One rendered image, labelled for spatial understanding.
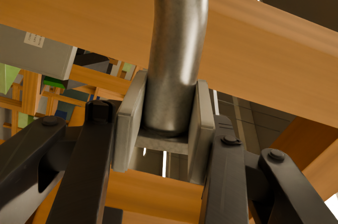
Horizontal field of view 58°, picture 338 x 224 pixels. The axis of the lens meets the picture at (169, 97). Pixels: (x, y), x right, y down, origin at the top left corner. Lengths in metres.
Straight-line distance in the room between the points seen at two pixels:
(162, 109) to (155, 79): 0.02
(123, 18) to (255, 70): 0.15
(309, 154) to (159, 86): 0.36
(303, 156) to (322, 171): 0.03
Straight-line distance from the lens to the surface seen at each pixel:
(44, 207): 0.45
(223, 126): 0.15
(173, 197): 0.62
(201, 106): 0.15
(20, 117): 6.42
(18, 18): 0.34
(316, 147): 0.50
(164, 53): 0.17
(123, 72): 8.97
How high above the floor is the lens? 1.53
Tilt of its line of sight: 13 degrees up
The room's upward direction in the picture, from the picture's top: 106 degrees clockwise
